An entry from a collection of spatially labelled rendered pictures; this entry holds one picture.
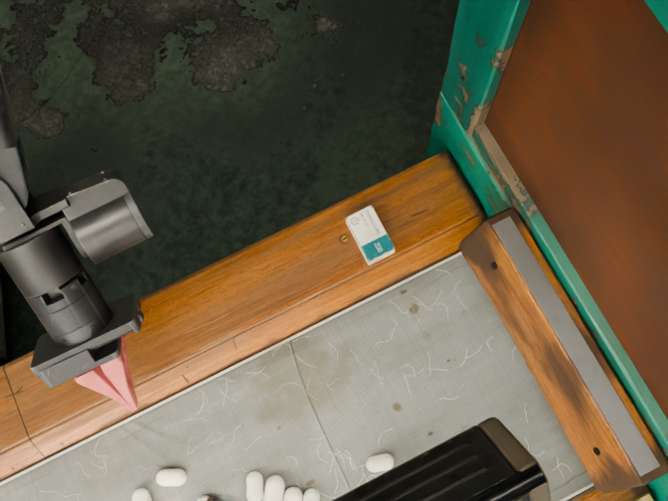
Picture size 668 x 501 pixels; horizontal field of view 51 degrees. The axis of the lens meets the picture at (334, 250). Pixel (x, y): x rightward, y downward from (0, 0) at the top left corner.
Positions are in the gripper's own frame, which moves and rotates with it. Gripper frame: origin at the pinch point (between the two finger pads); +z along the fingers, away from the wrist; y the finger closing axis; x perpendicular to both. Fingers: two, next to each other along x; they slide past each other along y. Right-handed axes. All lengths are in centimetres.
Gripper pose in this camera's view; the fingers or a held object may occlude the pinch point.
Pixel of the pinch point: (130, 401)
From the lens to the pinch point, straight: 74.2
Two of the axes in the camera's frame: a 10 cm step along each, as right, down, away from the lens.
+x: -2.5, -3.4, 9.1
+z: 3.6, 8.4, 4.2
